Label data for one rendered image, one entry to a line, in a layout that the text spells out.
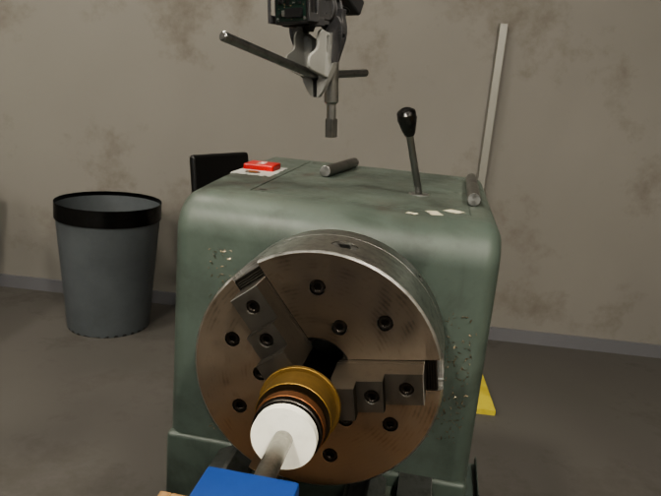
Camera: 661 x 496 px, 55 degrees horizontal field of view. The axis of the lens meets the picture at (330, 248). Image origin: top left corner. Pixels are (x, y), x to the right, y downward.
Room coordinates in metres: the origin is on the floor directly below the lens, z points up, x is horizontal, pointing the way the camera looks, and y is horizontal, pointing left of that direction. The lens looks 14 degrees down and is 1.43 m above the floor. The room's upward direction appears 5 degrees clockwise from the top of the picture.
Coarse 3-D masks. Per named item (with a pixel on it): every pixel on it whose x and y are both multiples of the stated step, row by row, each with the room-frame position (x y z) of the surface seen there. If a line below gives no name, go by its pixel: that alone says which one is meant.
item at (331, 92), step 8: (336, 72) 0.98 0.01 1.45; (336, 80) 0.98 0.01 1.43; (328, 88) 0.98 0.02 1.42; (336, 88) 0.98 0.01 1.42; (328, 96) 0.98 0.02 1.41; (336, 96) 0.98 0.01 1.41; (328, 104) 0.98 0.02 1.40; (328, 112) 0.99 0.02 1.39; (328, 120) 0.99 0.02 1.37; (336, 120) 0.99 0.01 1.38; (328, 128) 0.99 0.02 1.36; (336, 128) 0.99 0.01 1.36; (328, 136) 0.99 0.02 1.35; (336, 136) 0.99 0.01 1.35
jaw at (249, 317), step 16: (256, 272) 0.73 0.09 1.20; (240, 288) 0.74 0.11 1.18; (256, 288) 0.69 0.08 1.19; (272, 288) 0.73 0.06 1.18; (240, 304) 0.69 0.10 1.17; (256, 304) 0.69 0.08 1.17; (272, 304) 0.70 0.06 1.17; (256, 320) 0.69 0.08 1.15; (272, 320) 0.68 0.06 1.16; (288, 320) 0.71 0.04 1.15; (256, 336) 0.67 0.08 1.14; (272, 336) 0.67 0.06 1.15; (288, 336) 0.68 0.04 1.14; (304, 336) 0.72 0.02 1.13; (256, 352) 0.67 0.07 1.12; (272, 352) 0.67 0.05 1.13; (288, 352) 0.65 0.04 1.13; (304, 352) 0.69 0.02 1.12; (272, 368) 0.65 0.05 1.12
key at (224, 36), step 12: (228, 36) 0.79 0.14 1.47; (240, 48) 0.82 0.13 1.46; (252, 48) 0.83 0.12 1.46; (264, 48) 0.85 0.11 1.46; (276, 60) 0.87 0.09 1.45; (288, 60) 0.89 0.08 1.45; (300, 72) 0.92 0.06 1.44; (312, 72) 0.94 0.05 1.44; (348, 72) 1.02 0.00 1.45; (360, 72) 1.05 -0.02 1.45
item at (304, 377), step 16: (288, 368) 0.64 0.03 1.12; (304, 368) 0.63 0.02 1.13; (272, 384) 0.62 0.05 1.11; (288, 384) 0.61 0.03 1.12; (304, 384) 0.61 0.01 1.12; (320, 384) 0.62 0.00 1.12; (272, 400) 0.58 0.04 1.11; (288, 400) 0.58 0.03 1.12; (304, 400) 0.58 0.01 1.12; (320, 400) 0.60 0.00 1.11; (336, 400) 0.63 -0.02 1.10; (256, 416) 0.58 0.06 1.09; (320, 416) 0.58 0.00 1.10; (336, 416) 0.63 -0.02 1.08; (320, 432) 0.57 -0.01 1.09
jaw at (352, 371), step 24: (360, 360) 0.71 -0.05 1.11; (384, 360) 0.70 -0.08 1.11; (408, 360) 0.70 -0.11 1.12; (432, 360) 0.70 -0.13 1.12; (336, 384) 0.65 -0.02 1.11; (360, 384) 0.65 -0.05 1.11; (384, 384) 0.66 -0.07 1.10; (408, 384) 0.66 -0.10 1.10; (432, 384) 0.70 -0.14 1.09; (360, 408) 0.65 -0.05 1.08; (384, 408) 0.65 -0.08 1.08
